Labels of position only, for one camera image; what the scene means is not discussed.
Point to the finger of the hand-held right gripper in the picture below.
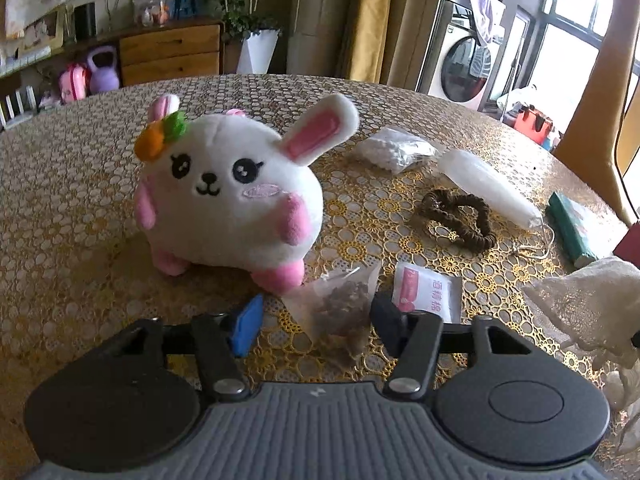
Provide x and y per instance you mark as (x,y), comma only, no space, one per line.
(636,338)

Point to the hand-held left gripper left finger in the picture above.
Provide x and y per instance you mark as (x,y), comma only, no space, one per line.
(247,329)

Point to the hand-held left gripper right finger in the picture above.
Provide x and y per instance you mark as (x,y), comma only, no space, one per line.
(389,325)

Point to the tea bag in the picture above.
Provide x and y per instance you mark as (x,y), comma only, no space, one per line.
(340,305)

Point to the white sheer pouch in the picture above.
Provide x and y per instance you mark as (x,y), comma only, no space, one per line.
(590,300)

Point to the red metal box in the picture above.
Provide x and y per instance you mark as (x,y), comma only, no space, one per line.
(630,245)

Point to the white pink plush rabbit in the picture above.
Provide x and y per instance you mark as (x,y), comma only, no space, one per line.
(230,210)

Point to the white pink alcohol pad packet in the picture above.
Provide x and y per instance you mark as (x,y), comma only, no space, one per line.
(430,290)

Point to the green white tissue packet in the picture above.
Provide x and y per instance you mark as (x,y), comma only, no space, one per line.
(575,230)

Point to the brown scrunchie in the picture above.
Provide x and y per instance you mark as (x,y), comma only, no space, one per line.
(432,205)

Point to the white face mask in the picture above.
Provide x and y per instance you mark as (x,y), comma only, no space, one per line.
(480,180)

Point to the clear bag of cotton pads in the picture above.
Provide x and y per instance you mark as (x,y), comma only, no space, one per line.
(390,152)

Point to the gold patterned tablecloth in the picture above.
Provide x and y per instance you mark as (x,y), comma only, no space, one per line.
(75,220)

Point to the red storage box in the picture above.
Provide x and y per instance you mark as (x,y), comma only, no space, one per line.
(535,122)

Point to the silver washing machine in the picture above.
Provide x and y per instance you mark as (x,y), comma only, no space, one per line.
(465,70)

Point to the white planter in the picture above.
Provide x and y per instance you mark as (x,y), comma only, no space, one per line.
(257,52)

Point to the wooden drawer cabinet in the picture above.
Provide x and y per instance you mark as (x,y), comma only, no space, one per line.
(170,55)

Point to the purple kettlebell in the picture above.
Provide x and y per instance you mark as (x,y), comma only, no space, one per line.
(104,75)

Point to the pink toy case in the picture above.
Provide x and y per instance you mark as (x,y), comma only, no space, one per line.
(75,85)

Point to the yellow curtain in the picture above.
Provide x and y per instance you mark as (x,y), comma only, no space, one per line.
(377,15)

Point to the white standing air conditioner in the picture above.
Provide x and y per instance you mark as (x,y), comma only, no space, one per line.
(320,20)

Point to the green potted plant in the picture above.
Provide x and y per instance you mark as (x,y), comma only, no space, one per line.
(235,5)

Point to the purple cloth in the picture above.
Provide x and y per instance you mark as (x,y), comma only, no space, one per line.
(482,10)

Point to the clear container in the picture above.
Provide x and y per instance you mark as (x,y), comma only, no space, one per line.
(152,7)

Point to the black speaker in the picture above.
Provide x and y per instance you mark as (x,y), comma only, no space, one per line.
(85,20)

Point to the photo frame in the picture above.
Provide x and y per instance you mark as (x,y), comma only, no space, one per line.
(42,30)

